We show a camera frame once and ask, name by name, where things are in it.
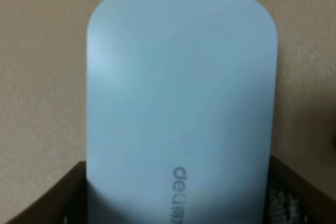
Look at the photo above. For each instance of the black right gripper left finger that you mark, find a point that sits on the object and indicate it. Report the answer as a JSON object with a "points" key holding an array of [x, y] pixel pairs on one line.
{"points": [[65, 202]]}

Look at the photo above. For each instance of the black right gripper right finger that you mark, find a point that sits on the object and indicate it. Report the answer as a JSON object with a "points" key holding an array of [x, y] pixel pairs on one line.
{"points": [[292, 199]]}

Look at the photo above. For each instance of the white whiteboard eraser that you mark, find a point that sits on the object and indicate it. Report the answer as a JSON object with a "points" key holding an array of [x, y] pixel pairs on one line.
{"points": [[180, 104]]}

